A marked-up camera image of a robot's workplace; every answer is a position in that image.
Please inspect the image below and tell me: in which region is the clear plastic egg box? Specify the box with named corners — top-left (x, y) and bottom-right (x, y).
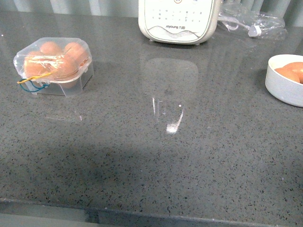
top-left (13, 37), bottom-right (94, 97)

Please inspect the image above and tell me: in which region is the brown top egg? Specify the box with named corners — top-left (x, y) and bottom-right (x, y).
top-left (51, 56), bottom-right (78, 81)

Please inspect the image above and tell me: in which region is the brown egg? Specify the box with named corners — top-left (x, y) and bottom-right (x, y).
top-left (283, 61), bottom-right (303, 74)
top-left (275, 67), bottom-right (300, 83)
top-left (299, 72), bottom-right (303, 84)
top-left (51, 56), bottom-right (78, 81)

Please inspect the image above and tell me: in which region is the brown egg back right box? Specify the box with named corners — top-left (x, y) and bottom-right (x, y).
top-left (64, 42), bottom-right (88, 65)

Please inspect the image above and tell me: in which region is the brown egg box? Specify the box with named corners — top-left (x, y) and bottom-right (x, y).
top-left (64, 42), bottom-right (88, 65)
top-left (24, 51), bottom-right (50, 78)
top-left (40, 41), bottom-right (62, 56)

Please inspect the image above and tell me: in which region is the brown egg back left box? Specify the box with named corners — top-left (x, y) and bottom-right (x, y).
top-left (40, 41), bottom-right (62, 56)

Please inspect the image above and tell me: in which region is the brown egg front left box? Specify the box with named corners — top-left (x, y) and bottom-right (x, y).
top-left (24, 51), bottom-right (50, 78)

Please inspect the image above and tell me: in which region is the brown egg left in bowl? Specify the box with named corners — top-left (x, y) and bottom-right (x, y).
top-left (275, 67), bottom-right (300, 83)

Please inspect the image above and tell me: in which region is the brown egg back in bowl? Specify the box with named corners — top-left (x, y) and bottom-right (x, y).
top-left (283, 61), bottom-right (303, 74)

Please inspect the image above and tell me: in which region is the brown egg front in bowl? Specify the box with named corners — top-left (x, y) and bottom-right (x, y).
top-left (299, 72), bottom-right (303, 84)

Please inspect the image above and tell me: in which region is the white Joyoung soymilk maker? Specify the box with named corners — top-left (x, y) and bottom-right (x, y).
top-left (138, 0), bottom-right (223, 45)

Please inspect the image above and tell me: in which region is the blue twist tie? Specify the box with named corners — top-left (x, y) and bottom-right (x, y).
top-left (18, 79), bottom-right (50, 93)

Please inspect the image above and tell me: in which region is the clear plastic bag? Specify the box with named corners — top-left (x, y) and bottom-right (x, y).
top-left (218, 3), bottom-right (288, 41)

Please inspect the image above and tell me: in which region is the yellow twist tie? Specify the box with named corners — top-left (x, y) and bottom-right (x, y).
top-left (17, 72), bottom-right (53, 84)

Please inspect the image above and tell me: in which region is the white ceramic bowl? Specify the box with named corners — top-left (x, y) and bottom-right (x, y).
top-left (265, 54), bottom-right (303, 107)

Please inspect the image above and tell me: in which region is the grey curtain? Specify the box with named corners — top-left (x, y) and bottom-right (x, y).
top-left (0, 0), bottom-right (303, 27)

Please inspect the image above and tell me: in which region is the white power cable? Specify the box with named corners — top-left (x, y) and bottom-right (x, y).
top-left (217, 16), bottom-right (261, 38)

